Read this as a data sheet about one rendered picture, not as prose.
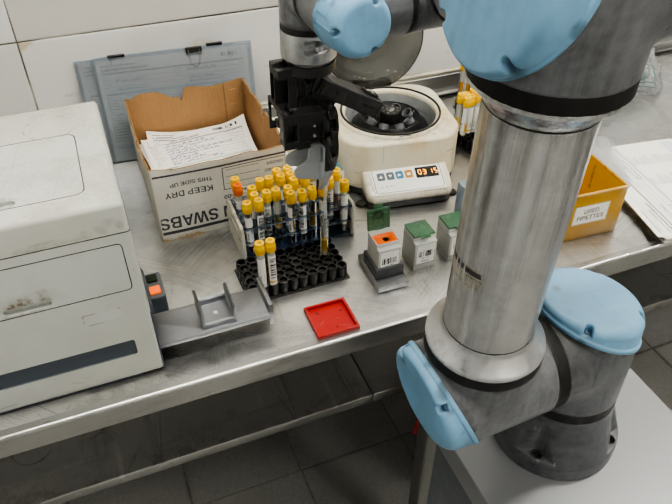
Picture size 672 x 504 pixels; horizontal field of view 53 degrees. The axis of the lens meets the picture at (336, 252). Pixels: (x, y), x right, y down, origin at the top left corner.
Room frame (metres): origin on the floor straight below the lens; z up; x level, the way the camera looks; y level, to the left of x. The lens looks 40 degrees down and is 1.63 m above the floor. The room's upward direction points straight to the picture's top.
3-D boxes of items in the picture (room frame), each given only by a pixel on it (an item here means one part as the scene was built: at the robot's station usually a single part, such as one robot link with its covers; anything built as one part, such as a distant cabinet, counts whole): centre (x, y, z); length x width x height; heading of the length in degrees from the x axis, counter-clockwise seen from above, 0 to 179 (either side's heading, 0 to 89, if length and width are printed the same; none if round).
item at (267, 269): (0.85, 0.07, 0.93); 0.17 x 0.09 x 0.11; 112
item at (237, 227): (0.96, 0.08, 0.91); 0.20 x 0.10 x 0.07; 112
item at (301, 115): (0.85, 0.04, 1.19); 0.09 x 0.08 x 0.12; 112
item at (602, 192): (1.01, -0.42, 0.93); 0.13 x 0.13 x 0.10; 18
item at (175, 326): (0.71, 0.20, 0.92); 0.21 x 0.07 x 0.05; 112
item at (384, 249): (0.85, -0.08, 0.92); 0.05 x 0.04 x 0.06; 20
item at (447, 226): (0.91, -0.20, 0.91); 0.05 x 0.04 x 0.07; 22
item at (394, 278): (0.85, -0.08, 0.89); 0.09 x 0.05 x 0.04; 20
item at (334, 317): (0.74, 0.01, 0.88); 0.07 x 0.07 x 0.01; 22
